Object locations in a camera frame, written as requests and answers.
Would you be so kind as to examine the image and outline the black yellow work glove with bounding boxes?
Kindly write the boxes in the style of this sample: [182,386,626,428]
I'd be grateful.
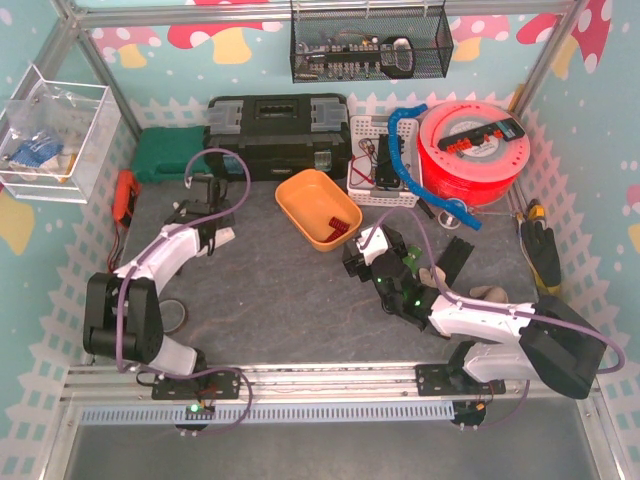
[520,220,562,297]

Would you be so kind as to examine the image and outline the black terminal strip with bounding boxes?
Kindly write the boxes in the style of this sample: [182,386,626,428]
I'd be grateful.
[437,118,525,154]

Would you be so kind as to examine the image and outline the black wire mesh basket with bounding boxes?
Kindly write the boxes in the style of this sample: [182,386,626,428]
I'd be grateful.
[289,5,454,83]

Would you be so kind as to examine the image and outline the orange plastic bin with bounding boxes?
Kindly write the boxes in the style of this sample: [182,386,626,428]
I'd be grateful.
[275,169,363,252]

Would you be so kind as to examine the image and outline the orange filament spool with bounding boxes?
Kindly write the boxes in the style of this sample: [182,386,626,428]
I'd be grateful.
[417,100,531,207]

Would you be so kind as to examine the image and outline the blue white glove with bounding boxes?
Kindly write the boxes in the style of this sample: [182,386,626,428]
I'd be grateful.
[9,130,64,170]

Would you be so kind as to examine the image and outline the brown tape roll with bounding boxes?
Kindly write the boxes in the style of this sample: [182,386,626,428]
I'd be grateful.
[159,299,187,334]

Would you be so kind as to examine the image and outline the beige work glove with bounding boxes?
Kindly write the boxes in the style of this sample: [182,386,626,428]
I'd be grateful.
[418,266,509,304]

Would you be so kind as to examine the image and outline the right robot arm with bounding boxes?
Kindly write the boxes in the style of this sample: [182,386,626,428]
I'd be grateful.
[342,225,606,399]

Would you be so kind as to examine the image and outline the black metal bracket plate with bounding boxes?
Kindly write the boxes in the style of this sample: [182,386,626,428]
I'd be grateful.
[374,134,401,190]

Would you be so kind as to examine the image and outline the clear acrylic box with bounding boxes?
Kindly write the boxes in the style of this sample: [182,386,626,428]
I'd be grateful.
[1,65,121,204]

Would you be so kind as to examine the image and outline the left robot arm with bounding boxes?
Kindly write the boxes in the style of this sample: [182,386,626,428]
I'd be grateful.
[83,174,226,377]

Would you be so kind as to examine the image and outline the black ribbed block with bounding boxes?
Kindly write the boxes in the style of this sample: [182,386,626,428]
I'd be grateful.
[436,236,475,287]

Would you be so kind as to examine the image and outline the aluminium front rail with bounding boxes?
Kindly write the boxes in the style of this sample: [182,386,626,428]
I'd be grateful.
[62,362,506,401]

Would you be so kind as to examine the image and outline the green tool case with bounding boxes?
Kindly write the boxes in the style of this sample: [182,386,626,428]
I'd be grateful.
[130,126,204,184]

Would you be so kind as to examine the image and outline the red test lead wire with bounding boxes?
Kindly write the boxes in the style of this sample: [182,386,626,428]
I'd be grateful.
[351,155,377,190]

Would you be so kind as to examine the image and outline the white perforated basket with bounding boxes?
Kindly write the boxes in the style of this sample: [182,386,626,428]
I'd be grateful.
[347,115,422,208]

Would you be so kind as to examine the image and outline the blue corrugated hose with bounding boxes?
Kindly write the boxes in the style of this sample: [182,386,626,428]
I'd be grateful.
[387,103,485,231]

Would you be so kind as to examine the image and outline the orange multimeter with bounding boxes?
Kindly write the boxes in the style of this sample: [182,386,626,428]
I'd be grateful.
[112,170,140,229]

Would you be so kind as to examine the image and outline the white tape roll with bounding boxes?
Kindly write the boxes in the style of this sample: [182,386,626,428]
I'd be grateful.
[437,210,461,230]

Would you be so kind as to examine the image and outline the black toolbox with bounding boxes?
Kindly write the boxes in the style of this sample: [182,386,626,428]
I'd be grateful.
[203,93,352,181]

